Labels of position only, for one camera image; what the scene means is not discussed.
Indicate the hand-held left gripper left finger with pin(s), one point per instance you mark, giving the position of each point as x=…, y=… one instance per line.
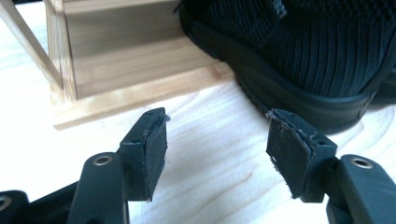
x=146, y=158

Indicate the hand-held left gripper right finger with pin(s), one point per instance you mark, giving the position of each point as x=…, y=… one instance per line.
x=292, y=155

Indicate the three-tier wooden shoe rack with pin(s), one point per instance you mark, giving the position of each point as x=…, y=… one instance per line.
x=124, y=62

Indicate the black knit sneaker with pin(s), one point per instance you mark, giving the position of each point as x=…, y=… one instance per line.
x=311, y=56

